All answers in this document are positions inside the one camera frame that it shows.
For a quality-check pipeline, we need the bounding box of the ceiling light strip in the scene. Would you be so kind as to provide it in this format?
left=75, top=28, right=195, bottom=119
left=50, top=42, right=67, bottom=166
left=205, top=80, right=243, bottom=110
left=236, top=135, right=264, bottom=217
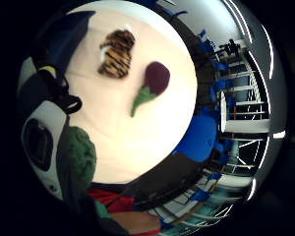
left=272, top=130, right=287, bottom=140
left=260, top=24, right=275, bottom=81

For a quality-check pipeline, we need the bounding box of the black tripod stand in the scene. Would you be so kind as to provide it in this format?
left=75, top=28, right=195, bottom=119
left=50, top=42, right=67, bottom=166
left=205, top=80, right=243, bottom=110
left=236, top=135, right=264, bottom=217
left=219, top=38, right=242, bottom=57

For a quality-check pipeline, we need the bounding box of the striped tiger plush toy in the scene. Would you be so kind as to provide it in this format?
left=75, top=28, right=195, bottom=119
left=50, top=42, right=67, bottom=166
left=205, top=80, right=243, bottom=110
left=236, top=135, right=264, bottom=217
left=97, top=29, right=137, bottom=80

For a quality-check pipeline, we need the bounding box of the purple eggplant plush toy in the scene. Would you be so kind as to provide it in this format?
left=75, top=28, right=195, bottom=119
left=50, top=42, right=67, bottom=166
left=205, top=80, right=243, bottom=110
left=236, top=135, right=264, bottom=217
left=130, top=61, right=171, bottom=118

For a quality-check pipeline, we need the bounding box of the white shelving rack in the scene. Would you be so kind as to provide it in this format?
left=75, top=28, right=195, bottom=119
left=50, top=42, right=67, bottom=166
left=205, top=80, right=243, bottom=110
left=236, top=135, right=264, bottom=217
left=218, top=38, right=272, bottom=136

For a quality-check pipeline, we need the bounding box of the the person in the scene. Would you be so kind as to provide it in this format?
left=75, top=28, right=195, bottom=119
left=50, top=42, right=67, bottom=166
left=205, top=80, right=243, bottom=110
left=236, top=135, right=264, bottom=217
left=87, top=186, right=163, bottom=236

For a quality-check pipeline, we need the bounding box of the green plush toy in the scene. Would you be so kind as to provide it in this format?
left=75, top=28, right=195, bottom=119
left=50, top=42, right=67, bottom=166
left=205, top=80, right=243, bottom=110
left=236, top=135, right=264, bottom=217
left=67, top=126, right=98, bottom=191

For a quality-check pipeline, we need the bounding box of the group of blue chairs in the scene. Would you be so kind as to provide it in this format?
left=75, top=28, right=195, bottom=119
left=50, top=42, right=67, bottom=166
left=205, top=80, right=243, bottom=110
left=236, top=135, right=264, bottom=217
left=166, top=9, right=240, bottom=205

